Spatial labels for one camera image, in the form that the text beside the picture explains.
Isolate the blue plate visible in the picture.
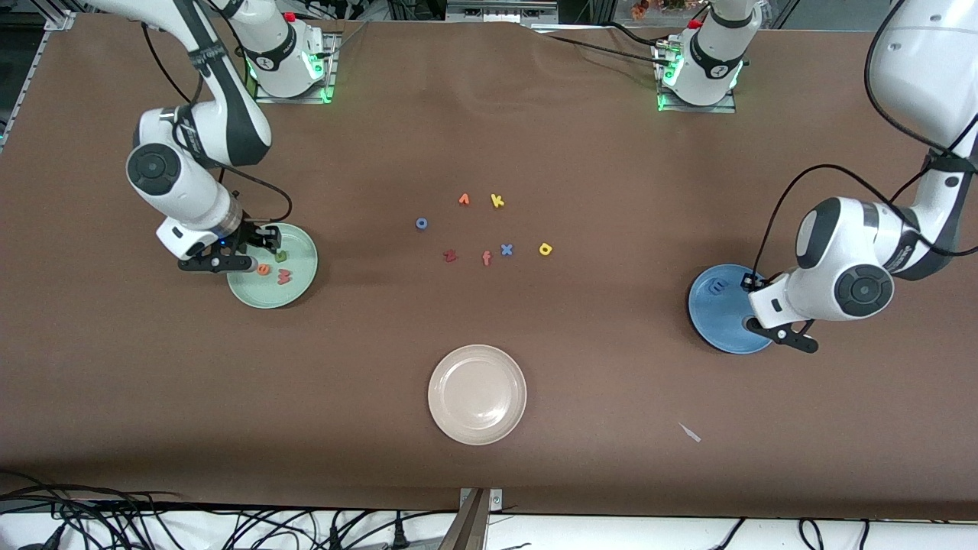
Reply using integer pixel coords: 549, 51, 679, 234
688, 264, 776, 355

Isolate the beige plate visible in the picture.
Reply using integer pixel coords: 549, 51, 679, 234
427, 344, 528, 446

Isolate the short black right gripper cable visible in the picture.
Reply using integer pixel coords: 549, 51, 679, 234
218, 164, 294, 226

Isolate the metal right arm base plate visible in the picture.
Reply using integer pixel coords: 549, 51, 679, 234
254, 31, 338, 105

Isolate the silver aluminium frame rail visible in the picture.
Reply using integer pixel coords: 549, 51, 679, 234
0, 9, 75, 150

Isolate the mint green plate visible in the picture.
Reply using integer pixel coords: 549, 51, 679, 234
227, 223, 319, 310

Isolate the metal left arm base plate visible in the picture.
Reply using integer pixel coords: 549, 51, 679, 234
656, 38, 739, 115

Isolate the long black right arm cable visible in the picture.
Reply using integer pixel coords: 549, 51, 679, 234
140, 21, 207, 154

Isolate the silver table edge bracket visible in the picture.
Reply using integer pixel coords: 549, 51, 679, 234
458, 487, 504, 511

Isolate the brown table covering sheet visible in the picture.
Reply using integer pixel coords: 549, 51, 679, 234
0, 14, 978, 522

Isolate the grey power strip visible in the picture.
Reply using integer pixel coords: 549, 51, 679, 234
445, 0, 559, 24

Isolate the grey metal post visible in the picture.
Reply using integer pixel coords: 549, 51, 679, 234
438, 489, 491, 550

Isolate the orange leafy decoration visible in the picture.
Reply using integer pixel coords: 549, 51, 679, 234
630, 0, 708, 20

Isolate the black cable across table sheet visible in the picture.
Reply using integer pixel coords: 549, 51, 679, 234
535, 31, 673, 62

